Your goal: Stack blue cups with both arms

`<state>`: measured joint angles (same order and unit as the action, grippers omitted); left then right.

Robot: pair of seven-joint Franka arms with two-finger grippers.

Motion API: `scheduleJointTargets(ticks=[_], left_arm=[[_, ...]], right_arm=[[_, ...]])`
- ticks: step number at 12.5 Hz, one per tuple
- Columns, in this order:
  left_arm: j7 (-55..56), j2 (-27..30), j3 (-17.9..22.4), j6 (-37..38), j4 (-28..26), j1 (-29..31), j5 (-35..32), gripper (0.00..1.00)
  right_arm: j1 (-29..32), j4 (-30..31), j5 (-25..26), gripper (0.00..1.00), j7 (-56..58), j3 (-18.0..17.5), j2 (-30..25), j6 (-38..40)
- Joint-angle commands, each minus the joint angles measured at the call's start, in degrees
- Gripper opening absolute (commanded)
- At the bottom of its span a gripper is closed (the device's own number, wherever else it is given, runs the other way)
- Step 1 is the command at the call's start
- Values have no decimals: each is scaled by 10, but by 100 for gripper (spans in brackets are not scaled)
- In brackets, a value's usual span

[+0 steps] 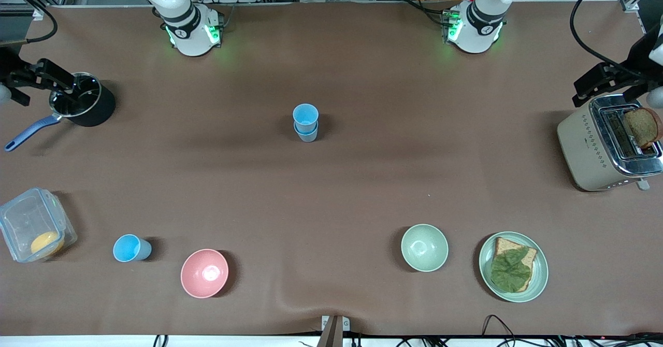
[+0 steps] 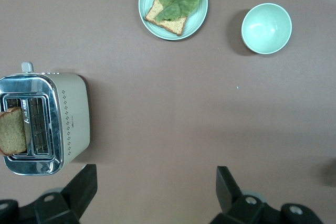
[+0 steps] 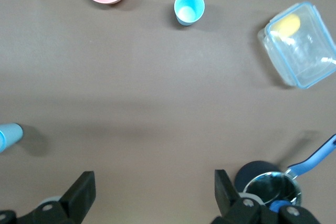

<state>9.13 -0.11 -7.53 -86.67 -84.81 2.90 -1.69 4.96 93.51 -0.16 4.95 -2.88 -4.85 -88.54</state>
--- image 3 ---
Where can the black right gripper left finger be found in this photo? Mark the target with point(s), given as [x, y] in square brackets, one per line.
[78, 197]

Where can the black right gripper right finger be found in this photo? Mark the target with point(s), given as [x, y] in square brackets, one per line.
[231, 205]

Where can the grey-blue plastic cup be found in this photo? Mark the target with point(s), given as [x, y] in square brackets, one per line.
[14, 134]

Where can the clear plastic container blue rim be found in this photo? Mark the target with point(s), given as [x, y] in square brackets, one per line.
[304, 56]

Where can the yellow round food piece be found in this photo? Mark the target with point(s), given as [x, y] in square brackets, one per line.
[286, 26]

